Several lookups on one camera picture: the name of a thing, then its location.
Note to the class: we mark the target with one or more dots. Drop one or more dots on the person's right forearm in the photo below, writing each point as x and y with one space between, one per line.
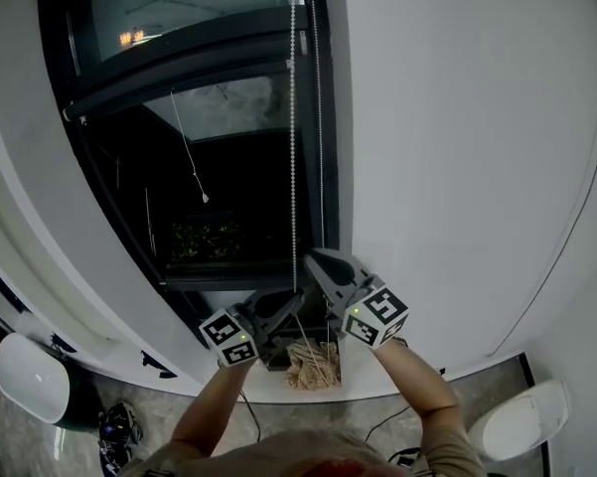
417 380

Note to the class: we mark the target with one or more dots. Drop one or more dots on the white rounded bin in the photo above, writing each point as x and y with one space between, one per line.
521 420

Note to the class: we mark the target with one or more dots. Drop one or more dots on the beige straw bundle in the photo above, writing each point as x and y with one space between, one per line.
308 370

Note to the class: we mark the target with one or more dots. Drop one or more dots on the person's left forearm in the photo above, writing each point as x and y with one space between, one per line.
213 405

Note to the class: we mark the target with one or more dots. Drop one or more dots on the green leafy plant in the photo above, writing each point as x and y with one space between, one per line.
203 241

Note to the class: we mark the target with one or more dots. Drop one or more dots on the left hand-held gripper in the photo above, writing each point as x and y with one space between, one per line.
228 338

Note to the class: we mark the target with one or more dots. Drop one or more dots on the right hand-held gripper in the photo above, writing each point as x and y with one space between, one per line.
377 316

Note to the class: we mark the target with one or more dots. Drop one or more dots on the small black angular device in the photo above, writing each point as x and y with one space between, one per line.
151 361

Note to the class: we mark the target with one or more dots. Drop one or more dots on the small black tripod device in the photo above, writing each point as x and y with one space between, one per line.
59 342

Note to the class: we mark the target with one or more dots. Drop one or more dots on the black window frame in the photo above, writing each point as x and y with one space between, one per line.
218 281

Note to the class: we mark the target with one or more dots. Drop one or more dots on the person's beige shirt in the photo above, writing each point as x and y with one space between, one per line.
258 457

